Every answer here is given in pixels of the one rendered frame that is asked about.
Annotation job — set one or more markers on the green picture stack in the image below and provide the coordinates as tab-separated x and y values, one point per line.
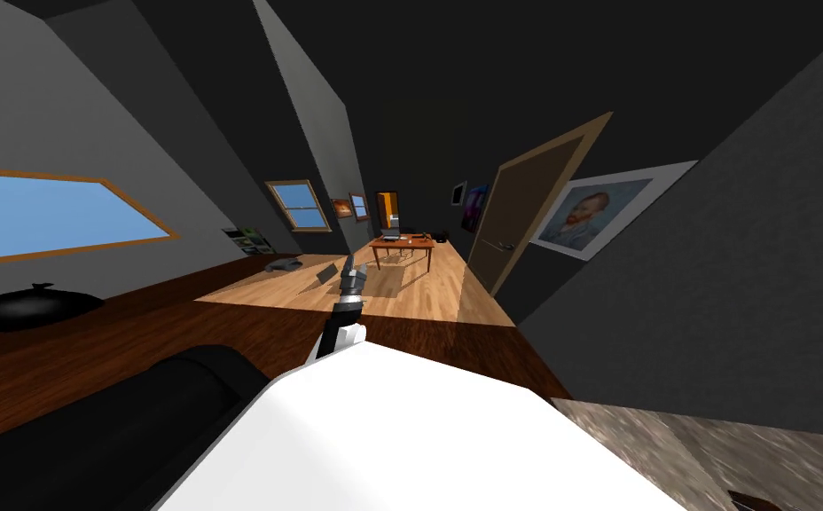
248	241

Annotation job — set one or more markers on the orange door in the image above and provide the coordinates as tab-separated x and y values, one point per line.
387	207

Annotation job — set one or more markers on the orange framed picture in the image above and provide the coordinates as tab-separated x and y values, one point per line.
342	208

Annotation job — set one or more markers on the purple wall picture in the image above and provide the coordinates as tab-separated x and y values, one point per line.
474	208

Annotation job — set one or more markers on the black round bag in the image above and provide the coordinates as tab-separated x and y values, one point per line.
28	309

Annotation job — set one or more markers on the large wood-framed window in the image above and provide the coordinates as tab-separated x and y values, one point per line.
42	213

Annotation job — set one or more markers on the brown wooden table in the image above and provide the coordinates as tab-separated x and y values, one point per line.
401	245

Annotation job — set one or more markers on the portrait picture white frame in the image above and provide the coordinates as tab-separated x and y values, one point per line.
589	213

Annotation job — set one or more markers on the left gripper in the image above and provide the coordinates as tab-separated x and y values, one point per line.
351	286

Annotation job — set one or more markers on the brown door leaf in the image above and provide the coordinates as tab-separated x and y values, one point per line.
518	206

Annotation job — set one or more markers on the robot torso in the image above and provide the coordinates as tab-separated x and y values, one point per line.
411	440

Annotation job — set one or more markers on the small white-framed picture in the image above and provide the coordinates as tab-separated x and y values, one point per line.
458	193

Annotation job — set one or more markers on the grey box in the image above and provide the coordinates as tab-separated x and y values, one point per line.
328	273

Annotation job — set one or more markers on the grey flat object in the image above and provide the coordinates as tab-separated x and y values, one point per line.
284	265

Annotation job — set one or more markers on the small wood-framed window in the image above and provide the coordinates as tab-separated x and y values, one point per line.
299	206

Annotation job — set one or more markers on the narrow wood-framed window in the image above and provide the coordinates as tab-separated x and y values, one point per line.
359	206

